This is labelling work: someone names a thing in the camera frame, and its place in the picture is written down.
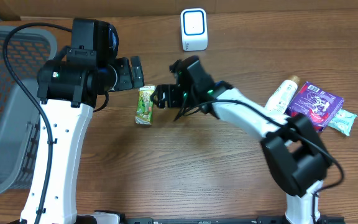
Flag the green juice carton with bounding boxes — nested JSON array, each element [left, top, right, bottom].
[[135, 85, 155, 125]]

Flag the white tube gold cap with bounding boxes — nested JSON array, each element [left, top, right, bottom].
[[265, 75, 300, 114]]

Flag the purple snack packet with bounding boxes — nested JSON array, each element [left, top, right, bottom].
[[285, 81, 345, 132]]

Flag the teal snack packet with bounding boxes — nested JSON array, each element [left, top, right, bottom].
[[328, 109, 357, 136]]

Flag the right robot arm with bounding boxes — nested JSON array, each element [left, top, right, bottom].
[[150, 82, 334, 223]]

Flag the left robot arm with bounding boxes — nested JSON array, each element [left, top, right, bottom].
[[20, 19, 144, 223]]

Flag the white barcode scanner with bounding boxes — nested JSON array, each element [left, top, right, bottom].
[[180, 8, 208, 52]]

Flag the grey plastic basket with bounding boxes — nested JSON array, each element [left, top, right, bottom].
[[0, 26, 57, 194]]

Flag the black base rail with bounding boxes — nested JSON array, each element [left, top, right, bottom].
[[116, 216, 346, 224]]

